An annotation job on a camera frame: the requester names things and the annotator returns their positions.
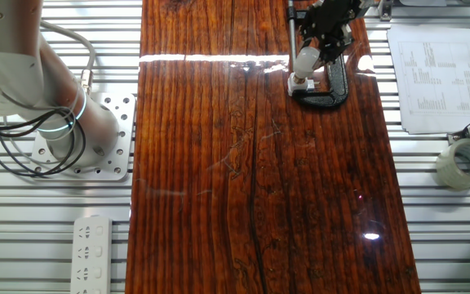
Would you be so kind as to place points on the white light bulb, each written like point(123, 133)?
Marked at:
point(306, 61)

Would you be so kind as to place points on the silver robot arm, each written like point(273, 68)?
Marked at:
point(14, 73)

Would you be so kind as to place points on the printed paper sheets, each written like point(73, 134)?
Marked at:
point(439, 90)

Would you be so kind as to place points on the white power strip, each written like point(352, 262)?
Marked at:
point(92, 257)

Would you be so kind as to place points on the clear tape roll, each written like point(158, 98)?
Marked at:
point(449, 171)

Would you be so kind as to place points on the white bulb socket adapter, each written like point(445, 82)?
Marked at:
point(298, 86)

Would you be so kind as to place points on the silver corner bracket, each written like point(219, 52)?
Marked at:
point(385, 10)

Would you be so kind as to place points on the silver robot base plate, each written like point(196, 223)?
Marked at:
point(122, 134)

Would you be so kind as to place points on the brown wooden board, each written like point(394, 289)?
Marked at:
point(202, 183)

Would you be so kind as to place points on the black C-clamp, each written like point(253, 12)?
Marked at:
point(337, 92)

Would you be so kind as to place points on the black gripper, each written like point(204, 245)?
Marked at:
point(333, 20)

